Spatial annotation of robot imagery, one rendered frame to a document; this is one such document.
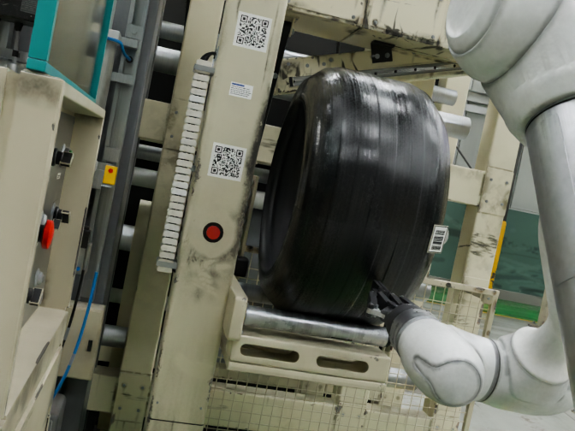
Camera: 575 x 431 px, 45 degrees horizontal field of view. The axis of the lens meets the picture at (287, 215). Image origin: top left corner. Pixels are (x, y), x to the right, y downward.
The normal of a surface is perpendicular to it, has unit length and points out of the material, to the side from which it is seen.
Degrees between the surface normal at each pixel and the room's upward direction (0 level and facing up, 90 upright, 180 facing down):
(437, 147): 61
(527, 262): 90
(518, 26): 107
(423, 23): 90
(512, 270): 90
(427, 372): 90
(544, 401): 120
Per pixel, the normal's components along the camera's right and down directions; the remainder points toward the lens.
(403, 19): 0.18, 0.09
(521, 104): -0.84, 0.35
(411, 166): 0.23, -0.23
